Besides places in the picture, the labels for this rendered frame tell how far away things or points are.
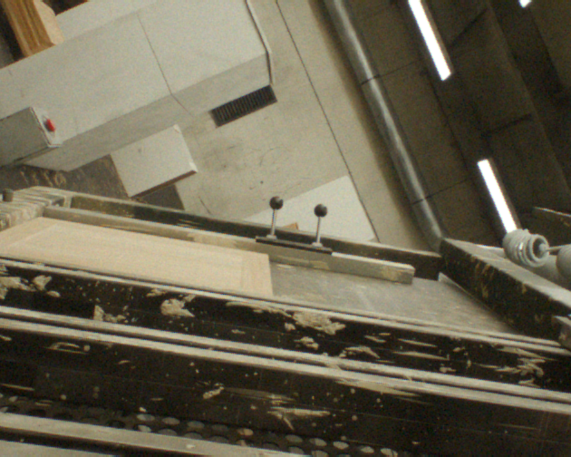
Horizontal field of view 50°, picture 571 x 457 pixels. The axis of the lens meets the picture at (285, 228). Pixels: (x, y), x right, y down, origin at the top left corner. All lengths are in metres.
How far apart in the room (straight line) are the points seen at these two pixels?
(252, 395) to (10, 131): 1.32
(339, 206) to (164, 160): 2.15
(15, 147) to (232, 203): 7.99
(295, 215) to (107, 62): 2.10
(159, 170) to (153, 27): 2.78
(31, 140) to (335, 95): 8.29
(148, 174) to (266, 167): 3.43
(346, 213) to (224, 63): 1.94
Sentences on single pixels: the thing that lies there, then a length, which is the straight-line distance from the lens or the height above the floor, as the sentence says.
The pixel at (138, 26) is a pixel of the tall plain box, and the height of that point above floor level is 1.06.
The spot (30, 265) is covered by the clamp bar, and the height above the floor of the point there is 1.09.
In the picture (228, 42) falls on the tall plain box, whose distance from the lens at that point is 3.96.
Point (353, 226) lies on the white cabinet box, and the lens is 5.29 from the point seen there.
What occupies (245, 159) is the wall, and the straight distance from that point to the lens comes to 9.74.
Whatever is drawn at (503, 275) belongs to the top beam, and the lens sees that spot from 1.52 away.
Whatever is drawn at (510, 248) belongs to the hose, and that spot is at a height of 1.82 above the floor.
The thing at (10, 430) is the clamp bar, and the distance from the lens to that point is 0.50.
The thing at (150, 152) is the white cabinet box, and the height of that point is 0.40.
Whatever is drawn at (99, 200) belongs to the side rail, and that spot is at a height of 0.97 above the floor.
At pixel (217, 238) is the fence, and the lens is 1.58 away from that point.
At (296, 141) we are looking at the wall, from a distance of 9.74.
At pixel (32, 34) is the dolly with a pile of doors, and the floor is 0.20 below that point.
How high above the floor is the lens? 1.45
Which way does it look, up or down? 1 degrees down
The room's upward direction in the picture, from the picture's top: 67 degrees clockwise
